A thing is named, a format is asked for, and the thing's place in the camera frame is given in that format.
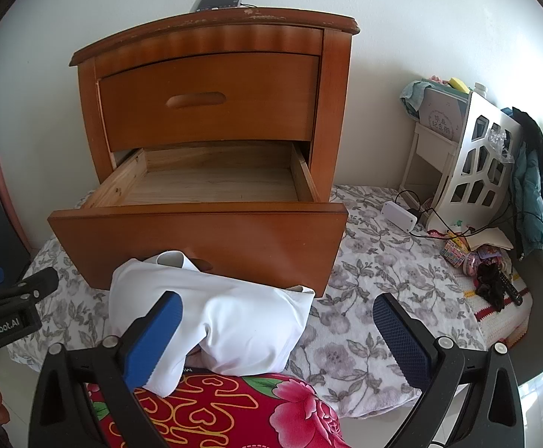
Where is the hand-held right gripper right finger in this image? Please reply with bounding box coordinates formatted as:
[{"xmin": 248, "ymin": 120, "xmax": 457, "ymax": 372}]
[{"xmin": 373, "ymin": 293, "xmax": 525, "ymax": 448}]

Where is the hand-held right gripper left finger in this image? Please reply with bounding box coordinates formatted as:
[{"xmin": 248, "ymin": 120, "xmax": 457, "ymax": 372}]
[{"xmin": 28, "ymin": 290, "xmax": 184, "ymax": 448}]

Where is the white smooth garment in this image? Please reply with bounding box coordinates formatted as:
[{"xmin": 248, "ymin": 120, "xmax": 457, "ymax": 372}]
[{"xmin": 108, "ymin": 251, "xmax": 316, "ymax": 397}]

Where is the grey floral bed blanket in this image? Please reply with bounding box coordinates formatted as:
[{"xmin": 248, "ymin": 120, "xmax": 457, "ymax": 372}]
[{"xmin": 7, "ymin": 184, "xmax": 491, "ymax": 418}]

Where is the white red crochet mat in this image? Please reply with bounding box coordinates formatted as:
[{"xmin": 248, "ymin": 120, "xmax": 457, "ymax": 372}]
[{"xmin": 453, "ymin": 266, "xmax": 534, "ymax": 351}]

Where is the black fuzzy cloth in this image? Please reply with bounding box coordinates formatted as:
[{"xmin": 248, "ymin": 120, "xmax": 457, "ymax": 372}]
[{"xmin": 474, "ymin": 264, "xmax": 506, "ymax": 311}]

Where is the colourful cube toy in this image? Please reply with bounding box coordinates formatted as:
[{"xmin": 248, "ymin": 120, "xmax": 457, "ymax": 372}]
[{"xmin": 442, "ymin": 240, "xmax": 468, "ymax": 267}]

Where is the red floral blanket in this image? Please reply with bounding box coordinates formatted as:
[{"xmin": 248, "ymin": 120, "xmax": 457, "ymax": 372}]
[{"xmin": 85, "ymin": 371, "xmax": 347, "ymax": 448}]

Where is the black remote control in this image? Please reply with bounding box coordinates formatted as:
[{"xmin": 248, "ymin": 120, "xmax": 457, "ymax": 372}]
[{"xmin": 498, "ymin": 271, "xmax": 531, "ymax": 307}]

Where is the white power strip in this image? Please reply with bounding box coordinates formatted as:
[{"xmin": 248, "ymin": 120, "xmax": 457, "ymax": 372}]
[{"xmin": 381, "ymin": 200, "xmax": 419, "ymax": 230}]

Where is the beige paper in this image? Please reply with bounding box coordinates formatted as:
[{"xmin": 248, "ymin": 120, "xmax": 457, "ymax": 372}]
[{"xmin": 465, "ymin": 228, "xmax": 515, "ymax": 253}]

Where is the grey sofa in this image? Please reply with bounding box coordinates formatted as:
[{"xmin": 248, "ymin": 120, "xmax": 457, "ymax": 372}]
[{"xmin": 505, "ymin": 238, "xmax": 543, "ymax": 388}]

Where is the small white table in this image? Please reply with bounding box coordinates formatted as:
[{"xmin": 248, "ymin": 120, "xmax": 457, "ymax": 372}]
[{"xmin": 400, "ymin": 119, "xmax": 459, "ymax": 197}]

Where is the dark green jacket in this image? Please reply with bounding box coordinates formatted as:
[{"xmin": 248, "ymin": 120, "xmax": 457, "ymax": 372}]
[{"xmin": 507, "ymin": 107, "xmax": 543, "ymax": 259}]

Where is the closed wooden drawer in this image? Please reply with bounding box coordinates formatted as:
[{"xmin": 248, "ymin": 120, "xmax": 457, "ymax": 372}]
[{"xmin": 96, "ymin": 52, "xmax": 321, "ymax": 152}]

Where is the clear plastic bag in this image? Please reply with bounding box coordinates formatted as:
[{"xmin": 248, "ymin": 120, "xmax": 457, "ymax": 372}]
[{"xmin": 486, "ymin": 126, "xmax": 510, "ymax": 152}]

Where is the pale picture board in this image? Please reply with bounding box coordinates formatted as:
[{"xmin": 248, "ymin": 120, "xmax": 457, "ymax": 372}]
[{"xmin": 418, "ymin": 88, "xmax": 468, "ymax": 141}]

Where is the wooden nightstand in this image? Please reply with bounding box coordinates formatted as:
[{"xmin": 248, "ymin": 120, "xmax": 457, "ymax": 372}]
[{"xmin": 68, "ymin": 6, "xmax": 362, "ymax": 206}]

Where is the teal cloth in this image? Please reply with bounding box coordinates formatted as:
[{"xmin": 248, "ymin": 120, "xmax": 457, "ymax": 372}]
[{"xmin": 400, "ymin": 79, "xmax": 433, "ymax": 117}]

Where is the black power cable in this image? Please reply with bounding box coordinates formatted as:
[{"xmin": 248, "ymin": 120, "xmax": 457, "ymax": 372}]
[{"xmin": 395, "ymin": 189, "xmax": 519, "ymax": 240}]

